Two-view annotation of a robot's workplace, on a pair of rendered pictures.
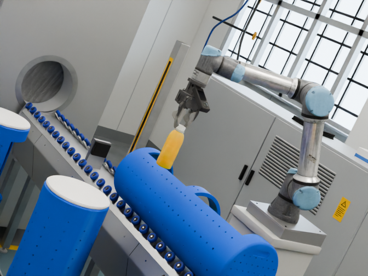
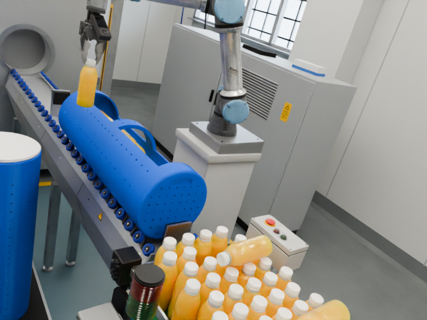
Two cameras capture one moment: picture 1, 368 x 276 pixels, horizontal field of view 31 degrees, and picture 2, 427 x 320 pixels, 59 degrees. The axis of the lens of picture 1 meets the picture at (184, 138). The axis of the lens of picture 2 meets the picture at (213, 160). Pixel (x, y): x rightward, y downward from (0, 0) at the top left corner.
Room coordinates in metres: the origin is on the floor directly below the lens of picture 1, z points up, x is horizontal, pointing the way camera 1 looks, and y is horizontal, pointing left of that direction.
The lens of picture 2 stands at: (1.16, -0.44, 1.77)
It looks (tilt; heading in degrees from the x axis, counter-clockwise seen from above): 22 degrees down; 356
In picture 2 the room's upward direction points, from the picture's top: 16 degrees clockwise
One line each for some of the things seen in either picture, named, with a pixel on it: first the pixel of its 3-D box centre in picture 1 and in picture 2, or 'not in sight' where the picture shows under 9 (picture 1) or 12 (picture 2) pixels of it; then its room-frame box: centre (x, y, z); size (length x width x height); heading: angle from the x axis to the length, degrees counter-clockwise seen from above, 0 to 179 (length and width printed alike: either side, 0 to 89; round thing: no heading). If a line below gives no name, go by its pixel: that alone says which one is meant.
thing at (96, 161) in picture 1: (97, 154); (60, 103); (3.32, 0.38, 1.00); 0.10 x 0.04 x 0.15; 129
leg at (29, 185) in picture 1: (19, 208); not in sight; (3.91, 0.76, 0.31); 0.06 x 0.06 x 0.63; 39
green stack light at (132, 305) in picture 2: not in sight; (143, 301); (1.76, -0.42, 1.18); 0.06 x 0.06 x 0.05
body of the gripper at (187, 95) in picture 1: (191, 94); (93, 23); (2.69, 0.05, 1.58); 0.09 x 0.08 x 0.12; 39
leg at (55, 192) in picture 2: not in sight; (51, 228); (3.06, 0.25, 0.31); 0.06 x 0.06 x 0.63; 39
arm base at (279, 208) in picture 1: (286, 206); (223, 121); (2.94, -0.56, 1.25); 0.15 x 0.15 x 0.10
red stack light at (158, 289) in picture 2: not in sight; (147, 284); (1.76, -0.42, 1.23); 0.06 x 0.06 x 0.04
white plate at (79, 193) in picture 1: (78, 191); (3, 146); (2.57, 0.30, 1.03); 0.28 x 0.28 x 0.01
